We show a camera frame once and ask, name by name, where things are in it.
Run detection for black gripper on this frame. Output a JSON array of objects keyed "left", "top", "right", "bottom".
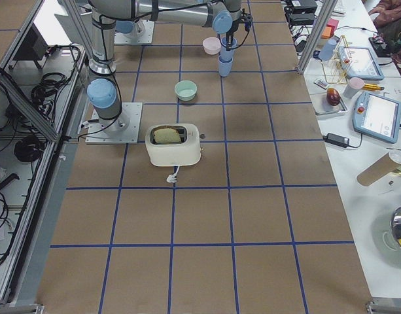
[{"left": 225, "top": 29, "right": 236, "bottom": 51}]

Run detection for blue cup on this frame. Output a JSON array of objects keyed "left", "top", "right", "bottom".
[
  {"left": 218, "top": 56, "right": 234, "bottom": 77},
  {"left": 220, "top": 37, "right": 237, "bottom": 60}
]

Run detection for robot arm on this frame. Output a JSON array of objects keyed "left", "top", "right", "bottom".
[
  {"left": 88, "top": 1, "right": 243, "bottom": 75},
  {"left": 86, "top": 65, "right": 130, "bottom": 136}
]

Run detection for pink bowl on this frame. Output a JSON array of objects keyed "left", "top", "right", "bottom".
[{"left": 202, "top": 37, "right": 221, "bottom": 55}]

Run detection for mint green bowl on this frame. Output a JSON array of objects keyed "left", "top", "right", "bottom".
[{"left": 174, "top": 80, "right": 198, "bottom": 101}]

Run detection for metal tray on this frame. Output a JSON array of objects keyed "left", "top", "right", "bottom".
[{"left": 310, "top": 93, "right": 348, "bottom": 116}]

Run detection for bread slice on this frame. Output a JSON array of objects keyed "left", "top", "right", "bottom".
[{"left": 153, "top": 126, "right": 181, "bottom": 144}]

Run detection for white toaster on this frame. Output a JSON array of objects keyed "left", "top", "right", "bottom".
[{"left": 145, "top": 124, "right": 201, "bottom": 167}]

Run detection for teach pendant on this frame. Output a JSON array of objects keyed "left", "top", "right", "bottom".
[
  {"left": 338, "top": 46, "right": 384, "bottom": 80},
  {"left": 352, "top": 92, "right": 401, "bottom": 143}
]

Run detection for pink cup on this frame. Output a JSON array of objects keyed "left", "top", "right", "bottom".
[{"left": 343, "top": 77, "right": 365, "bottom": 99}]

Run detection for black power adapter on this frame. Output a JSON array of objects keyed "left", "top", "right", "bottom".
[{"left": 323, "top": 133, "right": 349, "bottom": 148}]

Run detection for cardboard tube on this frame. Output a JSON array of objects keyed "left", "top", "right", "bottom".
[{"left": 357, "top": 149, "right": 401, "bottom": 186}]

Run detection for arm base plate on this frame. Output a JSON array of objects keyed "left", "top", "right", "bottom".
[
  {"left": 114, "top": 20, "right": 154, "bottom": 46},
  {"left": 85, "top": 102, "right": 143, "bottom": 145}
]

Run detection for aluminium frame post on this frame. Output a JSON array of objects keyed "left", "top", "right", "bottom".
[{"left": 296, "top": 0, "right": 337, "bottom": 75}]

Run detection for gold wire rack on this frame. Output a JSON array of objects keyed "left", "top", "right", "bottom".
[{"left": 320, "top": 36, "right": 347, "bottom": 84}]

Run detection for white toaster cord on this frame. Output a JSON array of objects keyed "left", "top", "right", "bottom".
[{"left": 166, "top": 165, "right": 181, "bottom": 184}]

